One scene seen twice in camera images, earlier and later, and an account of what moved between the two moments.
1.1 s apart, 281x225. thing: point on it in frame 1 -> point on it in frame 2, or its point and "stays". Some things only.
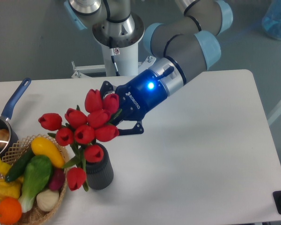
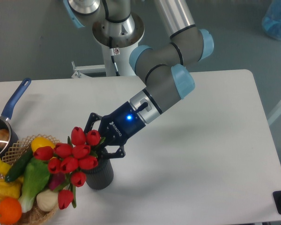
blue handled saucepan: x=2 y=136 stays
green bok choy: x=37 y=175 stays
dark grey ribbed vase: x=100 y=175 stays
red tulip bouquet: x=80 y=131 -> x=71 y=159
